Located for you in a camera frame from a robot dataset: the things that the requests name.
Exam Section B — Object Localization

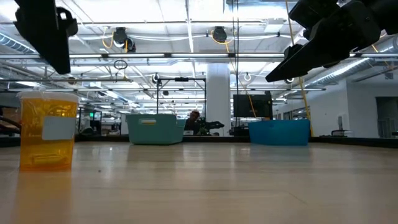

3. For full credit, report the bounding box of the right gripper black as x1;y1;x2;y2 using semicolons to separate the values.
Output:
265;0;382;83

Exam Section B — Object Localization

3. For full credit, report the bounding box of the orange pill bottle white label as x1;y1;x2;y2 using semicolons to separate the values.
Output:
17;90;80;172

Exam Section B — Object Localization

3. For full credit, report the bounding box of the blue plastic bin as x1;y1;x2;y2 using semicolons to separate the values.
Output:
248;119;312;146

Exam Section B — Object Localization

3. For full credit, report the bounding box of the teal plastic bin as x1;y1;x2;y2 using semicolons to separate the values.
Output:
126;113;187;146

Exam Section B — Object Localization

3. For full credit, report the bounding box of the black monitor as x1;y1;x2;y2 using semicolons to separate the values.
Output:
233;93;274;121

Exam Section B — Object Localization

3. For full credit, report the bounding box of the long ceiling light bar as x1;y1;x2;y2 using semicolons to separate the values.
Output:
0;52;398;59

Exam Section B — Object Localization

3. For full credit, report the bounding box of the dark door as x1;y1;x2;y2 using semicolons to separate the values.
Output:
375;96;398;138

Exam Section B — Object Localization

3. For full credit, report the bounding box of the white building column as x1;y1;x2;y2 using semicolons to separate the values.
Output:
206;63;232;123

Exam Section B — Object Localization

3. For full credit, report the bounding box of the black desk equipment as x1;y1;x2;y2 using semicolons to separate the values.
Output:
200;119;225;136

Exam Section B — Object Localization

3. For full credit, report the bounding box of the person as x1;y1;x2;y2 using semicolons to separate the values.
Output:
183;109;202;136

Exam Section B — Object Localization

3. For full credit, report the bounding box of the silver ventilation duct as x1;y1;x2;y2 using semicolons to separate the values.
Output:
0;30;41;60
306;39;398;90

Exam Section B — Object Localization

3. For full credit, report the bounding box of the long yellow cable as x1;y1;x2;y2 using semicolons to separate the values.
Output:
284;0;315;138

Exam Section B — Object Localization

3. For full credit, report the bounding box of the long black cable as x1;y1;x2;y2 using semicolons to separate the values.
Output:
231;0;241;124

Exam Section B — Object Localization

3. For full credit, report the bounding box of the black curved cable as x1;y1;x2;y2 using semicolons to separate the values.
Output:
0;116;21;135

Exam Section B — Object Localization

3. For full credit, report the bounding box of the black metal stand frame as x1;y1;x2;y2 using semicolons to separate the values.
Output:
156;77;207;119

